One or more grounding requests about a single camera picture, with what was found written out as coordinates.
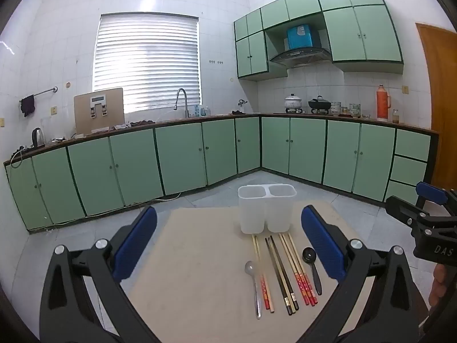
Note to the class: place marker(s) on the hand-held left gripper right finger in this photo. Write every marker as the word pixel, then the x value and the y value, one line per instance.
pixel 321 243

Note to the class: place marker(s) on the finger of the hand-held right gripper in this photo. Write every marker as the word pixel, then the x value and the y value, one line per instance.
pixel 403 209
pixel 432 191

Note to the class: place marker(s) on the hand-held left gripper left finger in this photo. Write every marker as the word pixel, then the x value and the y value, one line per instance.
pixel 137 243

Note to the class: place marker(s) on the black plastic spoon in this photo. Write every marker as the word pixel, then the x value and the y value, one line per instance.
pixel 308 254

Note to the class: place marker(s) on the red flower-patterned chopstick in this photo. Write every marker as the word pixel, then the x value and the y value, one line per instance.
pixel 310 286
pixel 302 286

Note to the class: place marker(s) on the black chopstick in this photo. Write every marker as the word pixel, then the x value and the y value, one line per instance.
pixel 277 275
pixel 285 275

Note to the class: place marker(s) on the light wooden chopstick red end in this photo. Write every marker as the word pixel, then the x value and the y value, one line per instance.
pixel 263 293
pixel 268 293

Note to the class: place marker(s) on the white two-compartment utensil holder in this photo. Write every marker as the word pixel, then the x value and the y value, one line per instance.
pixel 253 214

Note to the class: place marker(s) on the metal spoon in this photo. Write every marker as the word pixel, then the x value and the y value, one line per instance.
pixel 250 268

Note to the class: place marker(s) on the person's right hand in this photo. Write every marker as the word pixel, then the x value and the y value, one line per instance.
pixel 438 286

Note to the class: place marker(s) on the tan chopstick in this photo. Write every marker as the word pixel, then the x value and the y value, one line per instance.
pixel 292 305

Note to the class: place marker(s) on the green base cabinets with counter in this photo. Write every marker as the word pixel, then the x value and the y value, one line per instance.
pixel 135 168

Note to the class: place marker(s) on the glass jar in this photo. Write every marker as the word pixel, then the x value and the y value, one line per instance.
pixel 395 117

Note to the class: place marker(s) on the brown wooden door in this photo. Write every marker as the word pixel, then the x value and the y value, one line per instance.
pixel 439 96

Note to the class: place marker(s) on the orange thermos flask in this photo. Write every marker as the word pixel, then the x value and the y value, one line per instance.
pixel 383 105

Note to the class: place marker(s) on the patterned ceramic container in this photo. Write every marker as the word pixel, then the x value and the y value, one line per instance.
pixel 355 110

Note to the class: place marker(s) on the dark cloth on counter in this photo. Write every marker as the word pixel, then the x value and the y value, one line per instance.
pixel 142 122

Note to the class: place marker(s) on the stack of bowls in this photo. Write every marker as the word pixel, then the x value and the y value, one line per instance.
pixel 336 108

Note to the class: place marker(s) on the brown cardboard board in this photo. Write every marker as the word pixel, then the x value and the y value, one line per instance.
pixel 114 114

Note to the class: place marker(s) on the black wok with lid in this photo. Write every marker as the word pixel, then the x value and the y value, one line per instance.
pixel 319 104

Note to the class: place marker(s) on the white lidded pot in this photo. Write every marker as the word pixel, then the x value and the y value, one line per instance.
pixel 293 102

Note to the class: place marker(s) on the steel electric kettle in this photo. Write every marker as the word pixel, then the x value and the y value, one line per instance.
pixel 38 137

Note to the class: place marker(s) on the small bottles by faucet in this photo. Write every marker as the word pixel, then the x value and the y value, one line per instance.
pixel 201 110

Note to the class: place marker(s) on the metal kitchen faucet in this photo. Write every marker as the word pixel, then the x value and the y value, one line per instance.
pixel 185 103

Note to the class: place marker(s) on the dark hanging cloth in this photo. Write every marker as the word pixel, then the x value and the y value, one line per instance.
pixel 28 105

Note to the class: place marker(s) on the white window blinds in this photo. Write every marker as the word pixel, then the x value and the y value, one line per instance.
pixel 142 60

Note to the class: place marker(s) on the black range hood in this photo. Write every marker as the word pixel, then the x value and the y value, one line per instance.
pixel 300 56

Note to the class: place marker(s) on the blue box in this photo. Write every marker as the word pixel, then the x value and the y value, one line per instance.
pixel 301 37

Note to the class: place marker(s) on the metal wall tap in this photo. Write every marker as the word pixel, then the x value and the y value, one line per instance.
pixel 242 103

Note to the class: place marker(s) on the green wall cabinets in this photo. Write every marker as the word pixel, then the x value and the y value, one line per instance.
pixel 357 32

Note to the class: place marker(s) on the metal towel rail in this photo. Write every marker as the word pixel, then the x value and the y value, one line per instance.
pixel 44 92

